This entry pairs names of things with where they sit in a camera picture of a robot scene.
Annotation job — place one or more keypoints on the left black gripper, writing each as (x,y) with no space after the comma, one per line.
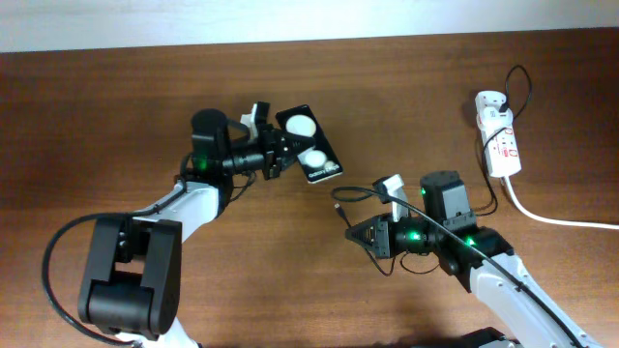
(272,154)

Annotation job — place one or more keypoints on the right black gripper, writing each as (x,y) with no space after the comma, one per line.
(384,243)

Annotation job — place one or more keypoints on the black smartphone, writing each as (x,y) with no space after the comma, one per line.
(310,145)

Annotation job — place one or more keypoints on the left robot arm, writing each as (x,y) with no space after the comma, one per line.
(132,282)

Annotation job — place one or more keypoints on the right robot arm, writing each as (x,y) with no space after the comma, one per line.
(482,261)

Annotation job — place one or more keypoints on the white USB charger adapter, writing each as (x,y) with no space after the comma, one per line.
(490,118)

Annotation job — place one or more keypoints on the white power strip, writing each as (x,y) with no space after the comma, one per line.
(502,154)

